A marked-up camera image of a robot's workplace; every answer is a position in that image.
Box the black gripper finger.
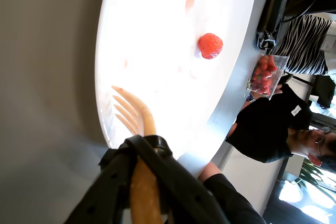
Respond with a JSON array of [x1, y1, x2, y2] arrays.
[[64, 141, 139, 224], [124, 134, 230, 224]]

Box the wooden fork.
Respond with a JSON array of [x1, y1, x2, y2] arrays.
[[111, 85, 163, 224]]

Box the red strawberry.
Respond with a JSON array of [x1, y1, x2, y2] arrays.
[[198, 33, 224, 60]]

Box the arm in dark sleeve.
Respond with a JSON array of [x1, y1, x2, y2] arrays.
[[198, 162, 266, 224]]

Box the man in navy t-shirt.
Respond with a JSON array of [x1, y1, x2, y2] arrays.
[[225, 83, 336, 172]]

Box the green leafy plant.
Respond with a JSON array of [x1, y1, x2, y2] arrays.
[[295, 157, 336, 202]]

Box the white round plate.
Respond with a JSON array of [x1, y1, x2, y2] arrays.
[[94, 0, 260, 179]]

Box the clear punnet of strawberries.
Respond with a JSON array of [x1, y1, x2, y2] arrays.
[[248, 54, 289, 101]]

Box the tortoiseshell eyeglasses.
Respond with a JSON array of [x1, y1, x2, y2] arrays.
[[314, 128, 333, 158]]

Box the black bag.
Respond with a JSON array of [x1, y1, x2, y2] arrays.
[[312, 74, 336, 109]]

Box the zebra striped garment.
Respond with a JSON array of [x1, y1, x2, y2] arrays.
[[271, 14, 333, 76]]

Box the black monitor with stand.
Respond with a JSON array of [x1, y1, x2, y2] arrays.
[[256, 0, 336, 50]]

